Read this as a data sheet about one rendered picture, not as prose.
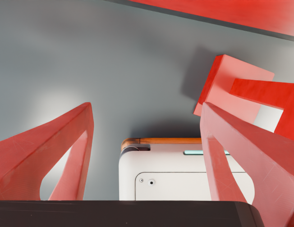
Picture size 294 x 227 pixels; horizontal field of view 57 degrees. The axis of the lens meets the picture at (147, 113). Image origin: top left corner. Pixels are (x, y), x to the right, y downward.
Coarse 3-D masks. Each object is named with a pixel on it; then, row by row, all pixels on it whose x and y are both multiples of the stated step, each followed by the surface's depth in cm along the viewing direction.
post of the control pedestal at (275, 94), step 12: (240, 84) 91; (252, 84) 82; (264, 84) 73; (276, 84) 67; (288, 84) 61; (240, 96) 88; (252, 96) 78; (264, 96) 71; (276, 96) 65; (288, 96) 60; (276, 108) 72
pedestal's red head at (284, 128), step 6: (288, 102) 45; (288, 108) 45; (282, 114) 46; (288, 114) 44; (282, 120) 45; (288, 120) 44; (276, 126) 46; (282, 126) 45; (288, 126) 43; (276, 132) 46; (282, 132) 44; (288, 132) 42
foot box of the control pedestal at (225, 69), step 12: (216, 60) 106; (228, 60) 98; (240, 60) 98; (216, 72) 99; (228, 72) 99; (240, 72) 99; (252, 72) 99; (264, 72) 99; (216, 84) 99; (228, 84) 99; (204, 96) 104; (216, 96) 100; (228, 96) 100; (228, 108) 101; (240, 108) 101; (252, 108) 101; (252, 120) 101
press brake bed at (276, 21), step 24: (120, 0) 101; (144, 0) 92; (168, 0) 86; (192, 0) 81; (216, 0) 76; (240, 0) 72; (264, 0) 68; (288, 0) 65; (216, 24) 107; (240, 24) 99; (264, 24) 91; (288, 24) 85
